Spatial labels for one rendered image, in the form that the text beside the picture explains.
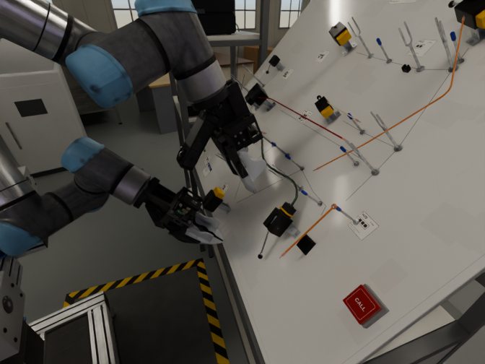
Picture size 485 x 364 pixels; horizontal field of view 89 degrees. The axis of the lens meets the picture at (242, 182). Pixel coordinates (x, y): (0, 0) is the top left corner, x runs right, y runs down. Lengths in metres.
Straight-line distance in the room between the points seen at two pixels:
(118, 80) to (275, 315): 0.60
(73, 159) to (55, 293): 1.72
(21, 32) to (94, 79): 0.14
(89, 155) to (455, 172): 0.69
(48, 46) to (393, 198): 0.67
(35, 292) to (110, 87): 2.02
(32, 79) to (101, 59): 2.91
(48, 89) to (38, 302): 2.02
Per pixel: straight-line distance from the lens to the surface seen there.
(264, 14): 1.45
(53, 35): 0.48
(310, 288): 0.65
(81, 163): 0.54
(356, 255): 0.61
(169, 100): 4.00
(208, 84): 0.42
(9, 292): 0.71
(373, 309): 0.55
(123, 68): 0.37
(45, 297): 2.22
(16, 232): 0.58
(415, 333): 0.96
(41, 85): 3.28
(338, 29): 0.96
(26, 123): 3.40
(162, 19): 0.41
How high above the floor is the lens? 1.55
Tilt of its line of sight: 34 degrees down
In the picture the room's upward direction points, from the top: straight up
